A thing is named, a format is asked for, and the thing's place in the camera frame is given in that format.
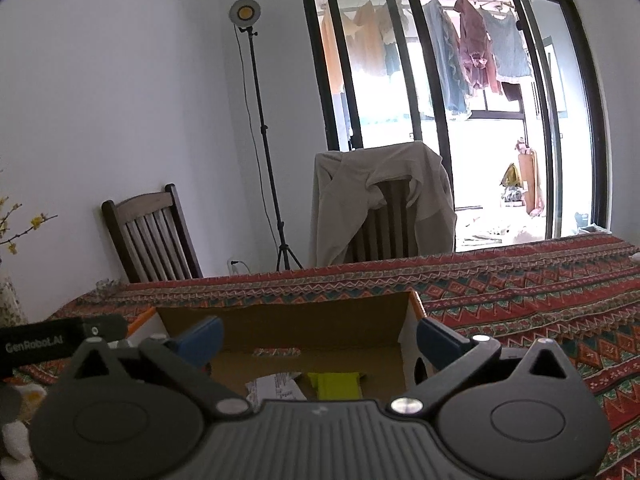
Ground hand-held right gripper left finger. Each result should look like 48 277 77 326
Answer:
60 316 253 418

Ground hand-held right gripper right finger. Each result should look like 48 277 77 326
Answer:
389 318 581 417

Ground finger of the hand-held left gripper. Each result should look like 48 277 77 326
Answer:
75 316 128 348

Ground white green-print snack packet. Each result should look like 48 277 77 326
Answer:
245 371 308 403

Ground orange cardboard box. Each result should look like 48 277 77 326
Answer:
107 290 441 406

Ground yellow-green snack packet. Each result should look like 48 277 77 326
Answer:
306 371 368 401

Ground floral ceramic vase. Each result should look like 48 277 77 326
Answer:
0 275 26 326

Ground patterned red tablecloth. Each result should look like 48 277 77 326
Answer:
15 232 640 480

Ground yellow flower branches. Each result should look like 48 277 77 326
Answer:
0 197 58 256

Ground dark wooden chair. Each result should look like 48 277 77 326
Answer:
101 183 203 283
345 180 418 263

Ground beige jacket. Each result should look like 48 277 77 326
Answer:
312 141 458 266

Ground brown wooden board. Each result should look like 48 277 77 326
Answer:
515 137 546 216

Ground hanging blue denim garment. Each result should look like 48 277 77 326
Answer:
422 0 473 121

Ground hanging maroon shirt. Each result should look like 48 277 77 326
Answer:
452 0 503 96

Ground hanging light blue garment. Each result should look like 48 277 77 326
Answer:
482 7 533 83

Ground hanging beige orange garments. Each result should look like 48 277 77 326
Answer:
320 0 401 93

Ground studio light on stand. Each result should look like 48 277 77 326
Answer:
229 0 304 272

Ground black sliding door frame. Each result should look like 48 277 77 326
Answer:
300 0 613 253

